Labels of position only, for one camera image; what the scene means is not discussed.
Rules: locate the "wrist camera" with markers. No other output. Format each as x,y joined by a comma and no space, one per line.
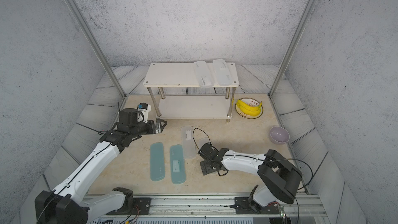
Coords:
208,152
143,112

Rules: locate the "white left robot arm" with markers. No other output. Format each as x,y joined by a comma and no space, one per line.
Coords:
65,204

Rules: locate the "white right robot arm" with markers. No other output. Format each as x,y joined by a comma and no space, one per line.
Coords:
280,177

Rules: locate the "translucent pencil case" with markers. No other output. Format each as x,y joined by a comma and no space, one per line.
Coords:
203,75
188,144
200,143
222,72

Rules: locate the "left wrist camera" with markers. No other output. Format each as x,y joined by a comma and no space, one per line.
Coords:
143,112

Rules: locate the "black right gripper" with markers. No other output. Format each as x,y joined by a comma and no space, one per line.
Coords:
207,169

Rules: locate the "teal pencil case labelled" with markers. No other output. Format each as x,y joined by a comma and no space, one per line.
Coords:
178,173

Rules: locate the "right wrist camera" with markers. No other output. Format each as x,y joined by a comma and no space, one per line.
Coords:
208,152

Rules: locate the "teal pencil case left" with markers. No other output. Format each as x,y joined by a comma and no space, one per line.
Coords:
157,164

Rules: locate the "yellow banana bunch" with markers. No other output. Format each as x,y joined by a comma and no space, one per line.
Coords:
249,110

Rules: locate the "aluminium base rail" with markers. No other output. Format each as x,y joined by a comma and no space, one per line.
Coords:
219,209

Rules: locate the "left aluminium frame post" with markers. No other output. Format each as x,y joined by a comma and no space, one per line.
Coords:
76,12

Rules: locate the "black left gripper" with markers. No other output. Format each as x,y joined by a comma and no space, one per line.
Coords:
158,129

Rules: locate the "aluminium frame post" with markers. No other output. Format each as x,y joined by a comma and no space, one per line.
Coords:
76,12
293,44

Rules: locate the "right aluminium frame post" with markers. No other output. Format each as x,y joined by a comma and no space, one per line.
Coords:
293,44

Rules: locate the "lilac bowl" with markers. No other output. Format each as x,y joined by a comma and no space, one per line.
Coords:
279,135

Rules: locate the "white two-tier shelf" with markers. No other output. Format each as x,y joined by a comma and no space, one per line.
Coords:
176,92

